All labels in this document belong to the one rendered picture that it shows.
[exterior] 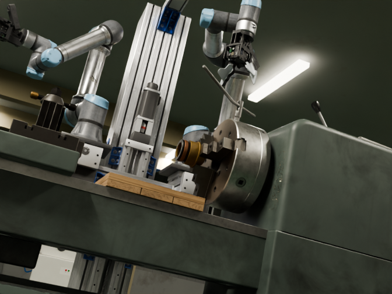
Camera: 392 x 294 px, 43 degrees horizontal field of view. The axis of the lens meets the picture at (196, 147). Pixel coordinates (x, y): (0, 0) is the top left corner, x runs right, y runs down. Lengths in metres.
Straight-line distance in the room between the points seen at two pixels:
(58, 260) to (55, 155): 6.94
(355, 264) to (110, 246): 0.79
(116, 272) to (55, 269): 6.00
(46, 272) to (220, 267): 6.84
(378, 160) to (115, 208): 0.93
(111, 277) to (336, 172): 1.11
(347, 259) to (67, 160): 0.93
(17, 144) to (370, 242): 1.14
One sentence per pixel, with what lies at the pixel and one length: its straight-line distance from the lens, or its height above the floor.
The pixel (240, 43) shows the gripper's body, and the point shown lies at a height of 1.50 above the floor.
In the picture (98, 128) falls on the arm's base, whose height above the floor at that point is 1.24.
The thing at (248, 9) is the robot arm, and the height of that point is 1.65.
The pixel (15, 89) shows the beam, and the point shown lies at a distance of 7.51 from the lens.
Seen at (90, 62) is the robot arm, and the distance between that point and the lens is 2.48.
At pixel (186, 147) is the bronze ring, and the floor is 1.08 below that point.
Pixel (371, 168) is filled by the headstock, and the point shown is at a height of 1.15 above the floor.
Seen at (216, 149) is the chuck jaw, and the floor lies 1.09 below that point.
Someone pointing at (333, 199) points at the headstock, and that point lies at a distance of 1.68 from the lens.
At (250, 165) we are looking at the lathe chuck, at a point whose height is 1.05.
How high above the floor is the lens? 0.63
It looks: 16 degrees up
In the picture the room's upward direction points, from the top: 12 degrees clockwise
